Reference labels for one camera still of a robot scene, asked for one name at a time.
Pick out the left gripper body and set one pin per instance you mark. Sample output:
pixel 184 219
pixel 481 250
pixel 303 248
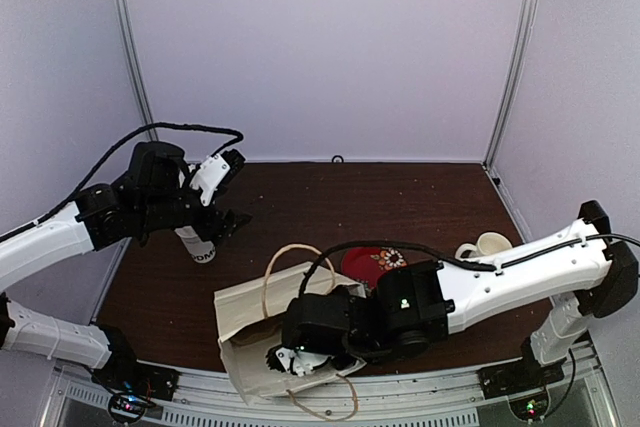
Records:
pixel 206 229

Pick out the cream paper bag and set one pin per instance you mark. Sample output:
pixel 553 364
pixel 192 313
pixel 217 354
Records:
pixel 250 320

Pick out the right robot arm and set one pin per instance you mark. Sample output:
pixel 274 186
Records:
pixel 592 269

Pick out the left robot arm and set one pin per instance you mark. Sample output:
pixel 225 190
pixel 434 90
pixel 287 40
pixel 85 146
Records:
pixel 159 191

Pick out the red floral plate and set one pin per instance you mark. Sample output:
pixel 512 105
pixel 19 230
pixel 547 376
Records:
pixel 367 264

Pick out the cream ceramic mug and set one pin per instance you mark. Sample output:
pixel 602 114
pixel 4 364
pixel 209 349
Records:
pixel 488 243

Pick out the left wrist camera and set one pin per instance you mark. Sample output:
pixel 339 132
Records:
pixel 211 177

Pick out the aluminium front rail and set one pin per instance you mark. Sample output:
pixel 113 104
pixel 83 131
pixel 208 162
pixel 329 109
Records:
pixel 451 397

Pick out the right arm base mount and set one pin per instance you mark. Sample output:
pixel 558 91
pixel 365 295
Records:
pixel 513 378

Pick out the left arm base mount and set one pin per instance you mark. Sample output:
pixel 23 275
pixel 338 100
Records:
pixel 146 381

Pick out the left aluminium frame post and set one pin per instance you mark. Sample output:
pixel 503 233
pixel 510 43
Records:
pixel 132 62

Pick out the aluminium frame post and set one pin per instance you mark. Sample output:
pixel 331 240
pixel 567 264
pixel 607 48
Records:
pixel 526 21
pixel 132 62

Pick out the right aluminium frame post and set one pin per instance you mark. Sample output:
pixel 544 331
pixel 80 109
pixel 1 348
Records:
pixel 526 21

